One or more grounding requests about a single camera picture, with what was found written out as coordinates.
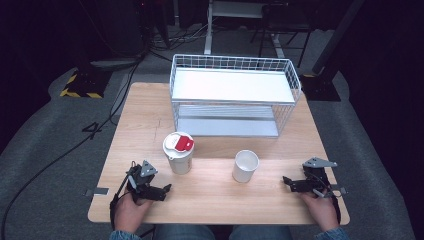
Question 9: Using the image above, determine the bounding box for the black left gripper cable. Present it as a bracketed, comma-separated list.
[109, 161, 138, 232]

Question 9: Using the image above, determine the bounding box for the black metal chair frame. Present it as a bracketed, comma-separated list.
[249, 2, 315, 69]

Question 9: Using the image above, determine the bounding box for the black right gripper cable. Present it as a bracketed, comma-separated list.
[308, 171, 343, 225]

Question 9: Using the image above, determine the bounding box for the white cup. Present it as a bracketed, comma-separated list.
[231, 149, 260, 184]

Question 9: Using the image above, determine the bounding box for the person's leg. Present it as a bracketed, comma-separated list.
[152, 224, 216, 240]
[229, 225, 295, 240]

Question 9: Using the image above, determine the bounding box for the yellow-black striped base plate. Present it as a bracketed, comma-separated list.
[59, 69, 113, 100]

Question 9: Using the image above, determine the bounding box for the black slanted stand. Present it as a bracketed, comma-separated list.
[299, 0, 366, 103]

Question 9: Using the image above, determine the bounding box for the person's left leg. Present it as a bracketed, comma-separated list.
[152, 224, 216, 240]

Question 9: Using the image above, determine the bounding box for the person's right hand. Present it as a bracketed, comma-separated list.
[301, 192, 341, 233]

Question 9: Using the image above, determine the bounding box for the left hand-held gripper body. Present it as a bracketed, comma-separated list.
[125, 159, 162, 203]

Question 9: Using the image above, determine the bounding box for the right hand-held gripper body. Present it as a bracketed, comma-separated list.
[292, 157, 348, 199]

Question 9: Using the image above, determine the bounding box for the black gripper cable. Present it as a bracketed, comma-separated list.
[308, 171, 343, 225]
[109, 161, 138, 232]

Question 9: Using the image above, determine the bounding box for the person's left hand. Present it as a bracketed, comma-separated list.
[114, 191, 153, 234]

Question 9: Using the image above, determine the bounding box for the white wire shelf rack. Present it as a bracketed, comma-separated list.
[168, 53, 303, 139]

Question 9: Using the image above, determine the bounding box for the person's right leg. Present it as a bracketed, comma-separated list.
[229, 225, 295, 240]

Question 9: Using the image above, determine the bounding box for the long black floor cable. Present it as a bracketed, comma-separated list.
[0, 56, 145, 240]

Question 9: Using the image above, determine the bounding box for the bundle of floor cables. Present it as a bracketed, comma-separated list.
[145, 19, 209, 63]

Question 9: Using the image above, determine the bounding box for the white desk frame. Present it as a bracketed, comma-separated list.
[203, 0, 286, 59]

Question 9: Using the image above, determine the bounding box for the white tumbler with red lid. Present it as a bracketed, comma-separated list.
[162, 131, 196, 176]

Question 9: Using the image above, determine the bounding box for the grey metal table bracket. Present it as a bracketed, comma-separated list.
[328, 183, 348, 197]
[84, 187, 110, 198]

